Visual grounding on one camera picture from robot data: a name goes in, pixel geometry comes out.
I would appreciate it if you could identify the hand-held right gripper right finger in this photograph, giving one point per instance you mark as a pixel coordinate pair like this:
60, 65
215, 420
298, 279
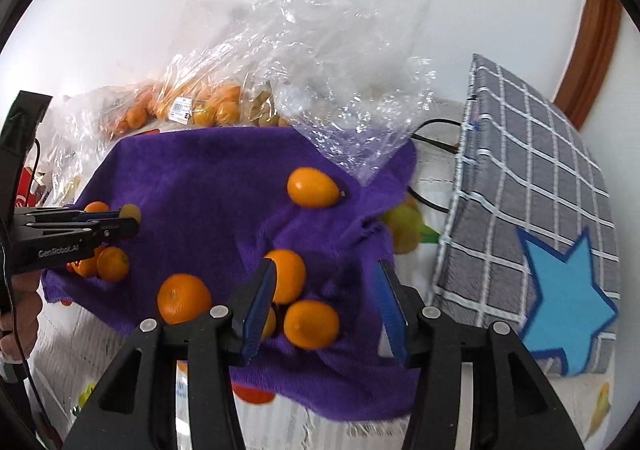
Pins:
392, 320

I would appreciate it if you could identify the fruit printed tablecloth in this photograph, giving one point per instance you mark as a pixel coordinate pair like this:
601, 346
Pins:
300, 430

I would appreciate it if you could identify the person's left hand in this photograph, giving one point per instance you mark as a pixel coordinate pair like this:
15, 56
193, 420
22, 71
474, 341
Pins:
22, 315

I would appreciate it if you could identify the clear bag of nuts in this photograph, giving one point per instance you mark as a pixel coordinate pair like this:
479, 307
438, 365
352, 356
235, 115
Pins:
260, 110

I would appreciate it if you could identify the translucent white bag of oranges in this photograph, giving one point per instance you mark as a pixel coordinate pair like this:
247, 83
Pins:
130, 115

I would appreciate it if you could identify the mandarin orange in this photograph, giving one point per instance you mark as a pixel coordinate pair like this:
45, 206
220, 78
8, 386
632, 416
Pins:
184, 298
287, 275
311, 324

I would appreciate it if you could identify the brown wooden door frame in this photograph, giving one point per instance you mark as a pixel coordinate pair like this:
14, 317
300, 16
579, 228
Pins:
595, 40

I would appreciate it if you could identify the large clear plastic bag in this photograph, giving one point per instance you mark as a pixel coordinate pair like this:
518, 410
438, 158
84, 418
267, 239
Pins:
340, 55

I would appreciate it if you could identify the oval kumquat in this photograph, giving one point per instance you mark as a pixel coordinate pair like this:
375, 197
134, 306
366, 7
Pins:
314, 187

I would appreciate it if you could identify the red package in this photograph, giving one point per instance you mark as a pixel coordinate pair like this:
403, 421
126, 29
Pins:
25, 190

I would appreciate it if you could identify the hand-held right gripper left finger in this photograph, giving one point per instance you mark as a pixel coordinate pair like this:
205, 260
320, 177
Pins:
257, 315

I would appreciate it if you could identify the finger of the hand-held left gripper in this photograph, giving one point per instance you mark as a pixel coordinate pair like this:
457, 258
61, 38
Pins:
75, 214
117, 228

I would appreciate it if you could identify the grey checked star cushion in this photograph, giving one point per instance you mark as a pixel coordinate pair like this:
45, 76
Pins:
525, 180

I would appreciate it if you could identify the purple towel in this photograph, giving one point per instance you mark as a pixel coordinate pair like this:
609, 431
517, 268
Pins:
210, 170

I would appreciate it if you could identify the labelled bag of oranges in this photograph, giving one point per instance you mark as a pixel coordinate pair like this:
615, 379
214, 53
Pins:
220, 105

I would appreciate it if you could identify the small orange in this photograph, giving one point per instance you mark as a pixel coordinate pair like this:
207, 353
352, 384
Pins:
270, 322
86, 269
96, 206
112, 264

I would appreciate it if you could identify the small yellow-green fruit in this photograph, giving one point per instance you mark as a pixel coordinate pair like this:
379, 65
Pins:
131, 211

